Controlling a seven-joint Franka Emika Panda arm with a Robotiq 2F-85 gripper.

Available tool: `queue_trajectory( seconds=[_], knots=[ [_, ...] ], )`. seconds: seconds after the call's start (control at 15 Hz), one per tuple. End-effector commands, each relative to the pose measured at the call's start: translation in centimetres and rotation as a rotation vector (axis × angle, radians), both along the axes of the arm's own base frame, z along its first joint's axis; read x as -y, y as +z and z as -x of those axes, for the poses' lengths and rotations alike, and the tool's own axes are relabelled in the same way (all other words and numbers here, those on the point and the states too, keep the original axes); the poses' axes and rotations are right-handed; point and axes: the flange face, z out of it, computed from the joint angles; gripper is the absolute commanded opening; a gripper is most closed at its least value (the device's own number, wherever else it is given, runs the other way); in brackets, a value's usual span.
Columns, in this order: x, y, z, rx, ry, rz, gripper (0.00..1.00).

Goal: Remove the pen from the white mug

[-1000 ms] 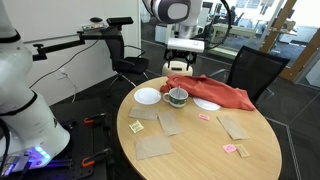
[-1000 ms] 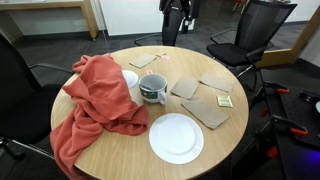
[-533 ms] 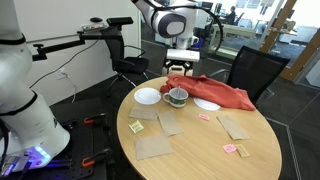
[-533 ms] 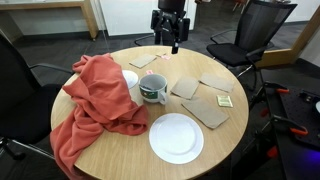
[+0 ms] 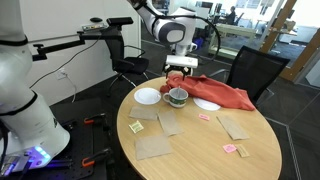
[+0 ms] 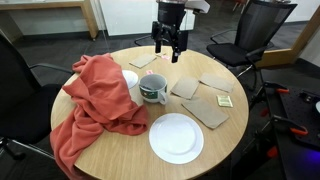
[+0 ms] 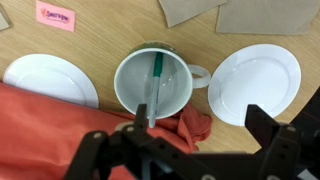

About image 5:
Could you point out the yellow sachet packet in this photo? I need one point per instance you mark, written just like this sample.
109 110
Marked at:
136 127

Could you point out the white round plate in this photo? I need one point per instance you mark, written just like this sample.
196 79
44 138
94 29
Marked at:
147 96
206 105

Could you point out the black mesh chair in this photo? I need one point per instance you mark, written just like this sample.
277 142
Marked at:
256 73

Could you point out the black office swivel chair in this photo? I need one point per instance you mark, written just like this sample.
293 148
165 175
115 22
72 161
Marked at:
131 65

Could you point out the pink sticky note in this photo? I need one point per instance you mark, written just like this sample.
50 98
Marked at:
229 148

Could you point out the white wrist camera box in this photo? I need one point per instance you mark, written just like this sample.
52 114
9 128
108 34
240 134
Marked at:
181 61

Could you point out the brown paper napkin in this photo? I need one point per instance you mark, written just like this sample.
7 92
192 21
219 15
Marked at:
153 147
232 127
170 123
143 113

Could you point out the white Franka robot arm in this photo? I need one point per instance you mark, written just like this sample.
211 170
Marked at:
26 116

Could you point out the pale green background table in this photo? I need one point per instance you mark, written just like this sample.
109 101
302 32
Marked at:
233 31

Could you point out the white mug with green band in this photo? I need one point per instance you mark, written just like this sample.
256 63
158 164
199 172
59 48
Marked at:
176 100

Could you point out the small pink packet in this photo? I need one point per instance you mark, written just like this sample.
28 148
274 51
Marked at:
204 117

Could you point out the tan sachet packet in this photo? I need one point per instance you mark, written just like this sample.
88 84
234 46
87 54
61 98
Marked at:
242 150

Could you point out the wooden post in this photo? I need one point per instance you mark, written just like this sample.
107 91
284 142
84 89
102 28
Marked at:
276 25

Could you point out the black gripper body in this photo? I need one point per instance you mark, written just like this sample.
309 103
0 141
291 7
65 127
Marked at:
180 68

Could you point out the seated person in background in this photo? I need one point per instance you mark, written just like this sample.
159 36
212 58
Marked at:
230 15

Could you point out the red cloth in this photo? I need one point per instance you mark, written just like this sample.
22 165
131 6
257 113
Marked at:
213 90

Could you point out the grey electronics box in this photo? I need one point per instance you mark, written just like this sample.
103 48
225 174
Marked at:
94 27

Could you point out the blue bag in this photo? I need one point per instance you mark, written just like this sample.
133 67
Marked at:
199 43

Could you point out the white wall outlet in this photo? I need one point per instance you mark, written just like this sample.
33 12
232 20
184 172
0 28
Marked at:
61 74

